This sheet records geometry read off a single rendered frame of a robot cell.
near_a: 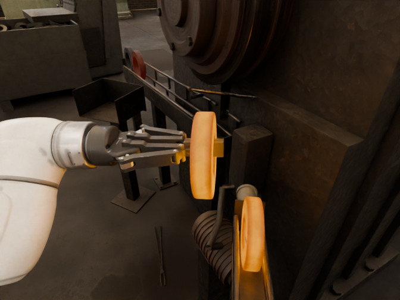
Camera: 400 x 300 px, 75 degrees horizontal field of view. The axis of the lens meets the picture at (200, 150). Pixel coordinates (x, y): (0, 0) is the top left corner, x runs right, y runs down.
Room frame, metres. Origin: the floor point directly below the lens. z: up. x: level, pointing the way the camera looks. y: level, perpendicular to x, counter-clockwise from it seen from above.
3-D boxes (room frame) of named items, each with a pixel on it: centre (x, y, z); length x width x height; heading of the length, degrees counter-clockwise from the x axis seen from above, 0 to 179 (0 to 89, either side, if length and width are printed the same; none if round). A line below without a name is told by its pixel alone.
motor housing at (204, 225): (0.50, -0.07, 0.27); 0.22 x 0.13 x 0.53; 28
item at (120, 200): (1.19, 0.44, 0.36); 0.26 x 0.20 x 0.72; 63
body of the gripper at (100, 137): (0.40, 0.15, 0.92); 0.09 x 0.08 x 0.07; 84
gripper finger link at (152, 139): (0.40, 0.08, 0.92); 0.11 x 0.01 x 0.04; 85
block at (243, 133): (0.65, -0.16, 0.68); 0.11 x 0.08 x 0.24; 118
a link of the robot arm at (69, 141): (0.41, 0.22, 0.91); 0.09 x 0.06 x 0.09; 174
